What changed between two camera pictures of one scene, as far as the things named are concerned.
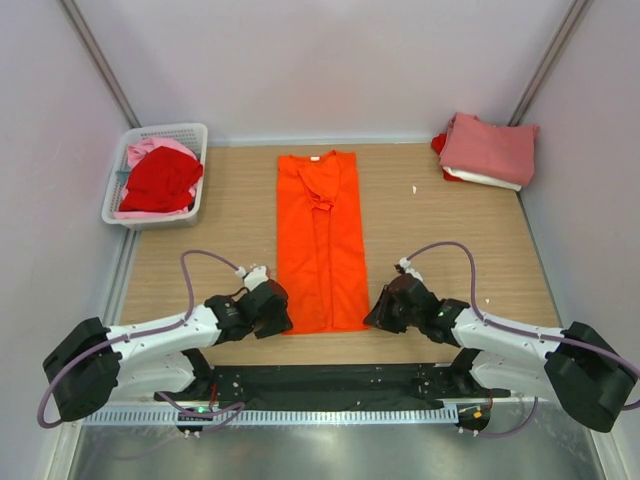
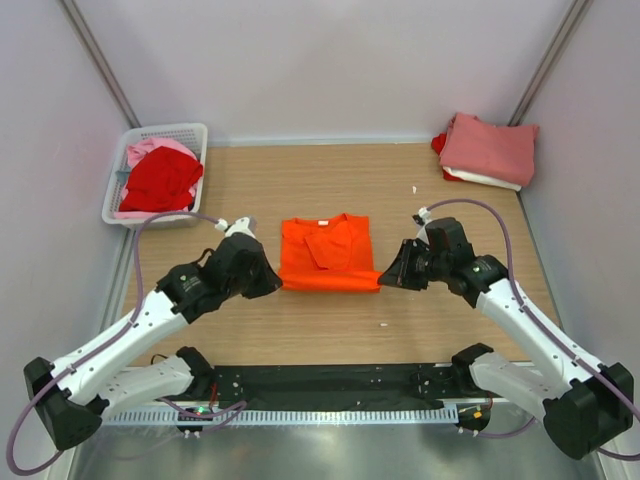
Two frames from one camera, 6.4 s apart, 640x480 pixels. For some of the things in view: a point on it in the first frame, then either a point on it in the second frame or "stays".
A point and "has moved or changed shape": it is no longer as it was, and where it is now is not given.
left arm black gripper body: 276,323 → 256,283
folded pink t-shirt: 475,147 stays
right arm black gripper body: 392,316 → 419,265
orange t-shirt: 321,268 has moved or changed shape
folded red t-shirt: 438,142 stays
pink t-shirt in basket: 137,150 stays
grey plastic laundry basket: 158,176 stays
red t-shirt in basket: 159,181 stays
